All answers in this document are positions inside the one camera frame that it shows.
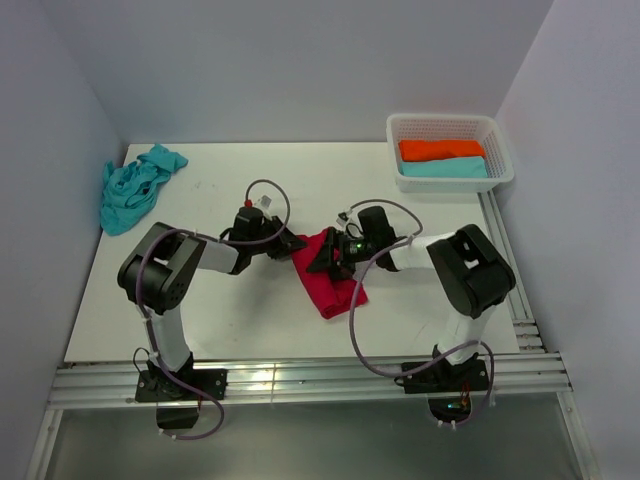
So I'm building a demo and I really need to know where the crimson red t shirt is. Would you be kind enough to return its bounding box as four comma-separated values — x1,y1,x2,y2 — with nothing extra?
291,227,356,320

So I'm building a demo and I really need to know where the rolled orange t shirt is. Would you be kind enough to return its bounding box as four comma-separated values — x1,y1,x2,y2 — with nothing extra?
398,139,485,162

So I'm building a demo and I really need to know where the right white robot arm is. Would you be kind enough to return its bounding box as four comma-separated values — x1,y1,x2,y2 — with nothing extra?
304,205,516,390

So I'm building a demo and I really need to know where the white perforated plastic basket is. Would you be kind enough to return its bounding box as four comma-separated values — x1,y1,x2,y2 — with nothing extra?
386,113,514,193

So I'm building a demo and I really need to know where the aluminium mounting rail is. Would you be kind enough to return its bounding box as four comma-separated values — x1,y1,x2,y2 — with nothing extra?
47,192,574,411

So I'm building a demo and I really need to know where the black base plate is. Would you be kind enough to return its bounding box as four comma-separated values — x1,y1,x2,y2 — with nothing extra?
394,355,490,394
134,368,228,403

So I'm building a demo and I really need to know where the crumpled teal t shirt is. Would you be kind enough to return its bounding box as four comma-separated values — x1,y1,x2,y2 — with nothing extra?
100,144,189,236

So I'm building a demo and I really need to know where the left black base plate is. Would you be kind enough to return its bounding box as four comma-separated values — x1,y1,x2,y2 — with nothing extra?
134,368,228,403

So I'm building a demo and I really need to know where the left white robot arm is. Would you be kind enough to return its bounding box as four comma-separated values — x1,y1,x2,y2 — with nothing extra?
117,201,306,399

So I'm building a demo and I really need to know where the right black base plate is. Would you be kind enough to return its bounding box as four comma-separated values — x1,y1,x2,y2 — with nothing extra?
394,355,490,394

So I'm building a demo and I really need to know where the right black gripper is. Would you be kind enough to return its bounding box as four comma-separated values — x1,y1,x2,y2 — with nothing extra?
306,226,377,281

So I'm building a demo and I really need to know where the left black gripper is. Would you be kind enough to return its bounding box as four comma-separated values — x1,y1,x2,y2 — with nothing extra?
249,216,306,260

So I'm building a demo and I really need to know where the rolled teal t shirt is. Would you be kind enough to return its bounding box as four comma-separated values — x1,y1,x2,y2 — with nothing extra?
400,156,488,179

